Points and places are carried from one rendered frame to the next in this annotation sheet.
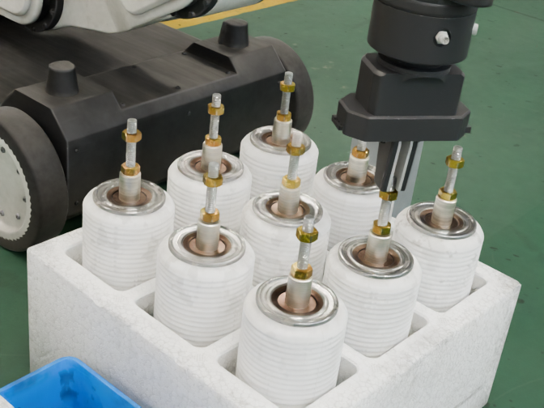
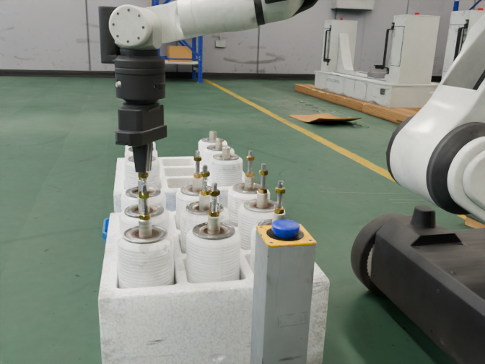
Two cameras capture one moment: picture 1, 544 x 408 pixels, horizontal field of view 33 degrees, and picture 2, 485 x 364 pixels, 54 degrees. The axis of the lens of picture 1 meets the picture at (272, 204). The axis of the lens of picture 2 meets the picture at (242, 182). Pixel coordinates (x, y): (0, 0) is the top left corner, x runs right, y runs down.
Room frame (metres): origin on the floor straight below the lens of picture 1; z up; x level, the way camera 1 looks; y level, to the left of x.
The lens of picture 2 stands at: (1.46, -0.68, 0.58)
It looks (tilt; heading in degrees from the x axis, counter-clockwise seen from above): 17 degrees down; 128
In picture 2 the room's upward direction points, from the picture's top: 2 degrees clockwise
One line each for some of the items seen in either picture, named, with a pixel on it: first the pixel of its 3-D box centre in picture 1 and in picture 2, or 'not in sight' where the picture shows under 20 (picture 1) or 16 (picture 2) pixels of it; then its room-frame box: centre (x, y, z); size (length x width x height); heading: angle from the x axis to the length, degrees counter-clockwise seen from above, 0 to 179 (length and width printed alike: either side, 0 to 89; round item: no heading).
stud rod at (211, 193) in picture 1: (210, 198); (197, 167); (0.76, 0.06, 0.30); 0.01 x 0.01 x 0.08
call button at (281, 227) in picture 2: not in sight; (285, 230); (1.12, -0.14, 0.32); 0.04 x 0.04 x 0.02
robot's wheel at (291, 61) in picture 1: (262, 93); not in sight; (1.52, 0.04, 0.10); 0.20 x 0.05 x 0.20; 52
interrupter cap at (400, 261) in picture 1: (376, 257); (143, 211); (0.77, -0.11, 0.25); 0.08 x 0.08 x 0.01
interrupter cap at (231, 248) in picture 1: (206, 245); (197, 190); (0.76, 0.06, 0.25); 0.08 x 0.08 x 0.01
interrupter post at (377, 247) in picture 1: (377, 246); (143, 204); (0.77, -0.11, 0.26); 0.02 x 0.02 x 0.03
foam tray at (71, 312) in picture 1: (271, 330); (203, 281); (0.85, -0.02, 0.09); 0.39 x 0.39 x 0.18; 51
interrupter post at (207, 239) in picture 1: (208, 234); (197, 185); (0.76, 0.06, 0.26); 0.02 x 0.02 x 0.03
